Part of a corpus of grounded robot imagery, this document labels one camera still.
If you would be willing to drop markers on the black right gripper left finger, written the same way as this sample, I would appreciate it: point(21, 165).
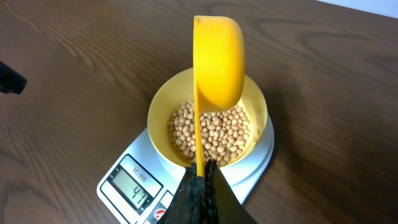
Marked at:
point(187, 203)

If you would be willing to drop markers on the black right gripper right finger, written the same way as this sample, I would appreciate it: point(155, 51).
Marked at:
point(221, 204)

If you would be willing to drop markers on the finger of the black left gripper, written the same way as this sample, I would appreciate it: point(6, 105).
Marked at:
point(10, 80)

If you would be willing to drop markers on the yellow plastic measuring scoop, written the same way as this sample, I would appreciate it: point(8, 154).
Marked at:
point(218, 70)

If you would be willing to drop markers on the white digital kitchen scale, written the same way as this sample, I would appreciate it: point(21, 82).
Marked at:
point(141, 184)

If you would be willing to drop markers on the pale yellow bowl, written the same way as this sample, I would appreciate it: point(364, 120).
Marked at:
point(179, 89)

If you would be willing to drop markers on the soybeans in bowl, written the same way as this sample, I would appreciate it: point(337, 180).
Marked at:
point(224, 135)

